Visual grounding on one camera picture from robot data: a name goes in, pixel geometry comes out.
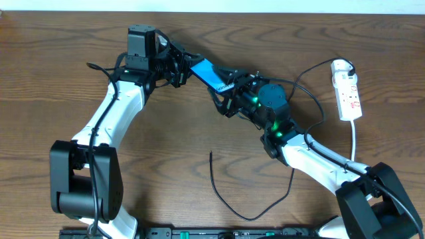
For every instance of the white USB charger plug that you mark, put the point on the white USB charger plug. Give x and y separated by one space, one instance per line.
342 70

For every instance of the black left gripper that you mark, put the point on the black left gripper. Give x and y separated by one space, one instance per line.
181 66

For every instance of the white power strip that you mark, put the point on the white power strip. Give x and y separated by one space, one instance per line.
347 96

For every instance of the blue Galaxy smartphone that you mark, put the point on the blue Galaxy smartphone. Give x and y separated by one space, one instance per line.
204 71

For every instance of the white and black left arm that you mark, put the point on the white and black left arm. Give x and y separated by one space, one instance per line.
85 176

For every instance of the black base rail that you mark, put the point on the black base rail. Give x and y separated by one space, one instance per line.
224 233

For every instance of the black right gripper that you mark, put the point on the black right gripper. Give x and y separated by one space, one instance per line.
233 96

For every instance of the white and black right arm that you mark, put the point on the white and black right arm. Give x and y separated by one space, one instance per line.
372 201

